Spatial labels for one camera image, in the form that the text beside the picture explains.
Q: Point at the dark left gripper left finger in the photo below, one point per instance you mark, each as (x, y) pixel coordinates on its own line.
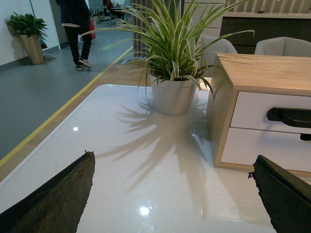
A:
(57, 205)

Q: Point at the tall beige floor planter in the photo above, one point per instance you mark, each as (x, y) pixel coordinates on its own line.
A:
(33, 49)

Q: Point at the green spider plant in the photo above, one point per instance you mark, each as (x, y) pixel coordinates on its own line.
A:
(172, 38)

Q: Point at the grey right armchair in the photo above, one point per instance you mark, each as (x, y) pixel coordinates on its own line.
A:
(283, 46)

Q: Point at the wooden drawer cabinet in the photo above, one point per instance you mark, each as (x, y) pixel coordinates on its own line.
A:
(236, 73)

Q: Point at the green floor plant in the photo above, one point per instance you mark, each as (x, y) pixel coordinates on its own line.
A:
(26, 24)

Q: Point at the white plant pot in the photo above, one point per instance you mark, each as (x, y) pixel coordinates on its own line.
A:
(172, 97)

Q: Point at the grey armchair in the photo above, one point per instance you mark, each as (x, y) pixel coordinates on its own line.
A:
(221, 46)
(283, 46)

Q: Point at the white drawer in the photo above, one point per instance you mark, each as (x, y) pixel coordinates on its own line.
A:
(251, 109)
(242, 147)

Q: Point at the grey left armchair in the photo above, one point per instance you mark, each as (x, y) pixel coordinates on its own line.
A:
(221, 46)

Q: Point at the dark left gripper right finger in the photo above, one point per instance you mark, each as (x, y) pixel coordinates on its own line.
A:
(286, 198)

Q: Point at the walking person in dark clothes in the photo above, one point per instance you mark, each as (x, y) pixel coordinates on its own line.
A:
(76, 20)

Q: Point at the black drawer handle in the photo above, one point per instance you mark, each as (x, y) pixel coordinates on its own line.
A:
(295, 117)
(305, 137)

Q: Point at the dark kitchen counter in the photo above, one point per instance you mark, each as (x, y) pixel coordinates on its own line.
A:
(250, 30)

